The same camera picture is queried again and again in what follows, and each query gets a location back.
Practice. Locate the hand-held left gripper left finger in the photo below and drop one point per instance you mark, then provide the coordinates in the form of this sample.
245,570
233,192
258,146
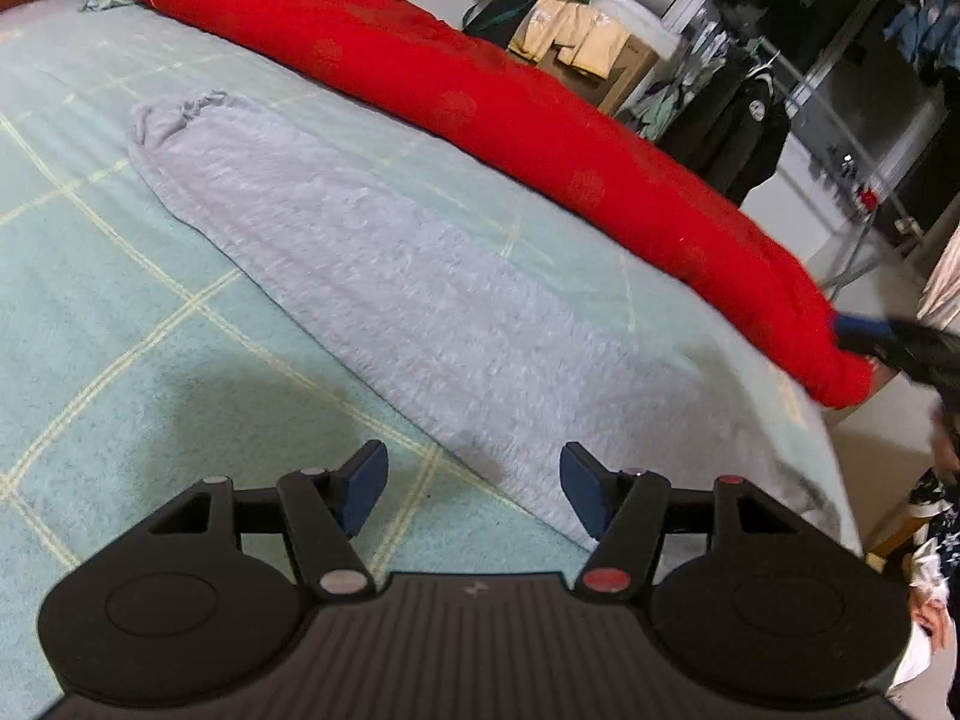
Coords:
364,487

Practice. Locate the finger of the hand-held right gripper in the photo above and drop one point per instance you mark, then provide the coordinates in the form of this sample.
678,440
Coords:
862,330

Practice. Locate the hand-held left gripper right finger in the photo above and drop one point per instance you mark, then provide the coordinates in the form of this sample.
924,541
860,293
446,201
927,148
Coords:
585,491

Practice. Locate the light grey garment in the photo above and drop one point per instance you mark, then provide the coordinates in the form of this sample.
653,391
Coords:
375,270

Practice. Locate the metal clothes rack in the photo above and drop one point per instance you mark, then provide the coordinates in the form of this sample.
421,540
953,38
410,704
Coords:
817,82

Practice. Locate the pink floral curtain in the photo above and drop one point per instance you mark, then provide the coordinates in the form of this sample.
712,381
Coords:
945,285

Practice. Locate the navy white patterned garment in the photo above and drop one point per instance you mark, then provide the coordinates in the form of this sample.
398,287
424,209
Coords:
937,510

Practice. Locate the wooden chair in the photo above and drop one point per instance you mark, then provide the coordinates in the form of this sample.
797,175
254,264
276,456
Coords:
896,540

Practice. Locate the black jacket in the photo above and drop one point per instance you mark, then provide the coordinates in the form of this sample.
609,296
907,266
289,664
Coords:
735,135

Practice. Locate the white cloth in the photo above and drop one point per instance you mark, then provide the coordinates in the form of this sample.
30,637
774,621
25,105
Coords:
919,652

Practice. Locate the pale green garment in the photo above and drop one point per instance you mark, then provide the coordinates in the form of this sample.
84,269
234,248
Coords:
652,105

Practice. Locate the blue denim garment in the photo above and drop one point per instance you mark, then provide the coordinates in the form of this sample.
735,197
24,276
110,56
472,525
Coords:
926,26

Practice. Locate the bed with green checked sheet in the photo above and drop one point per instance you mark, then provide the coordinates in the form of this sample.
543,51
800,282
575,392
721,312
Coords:
112,277

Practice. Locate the red quilt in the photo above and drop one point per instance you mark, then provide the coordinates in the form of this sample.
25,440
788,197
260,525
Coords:
450,90

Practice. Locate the beige shorts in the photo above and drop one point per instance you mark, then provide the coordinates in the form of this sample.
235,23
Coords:
577,30

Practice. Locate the green bag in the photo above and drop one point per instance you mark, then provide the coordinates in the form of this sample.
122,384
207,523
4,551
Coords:
510,7

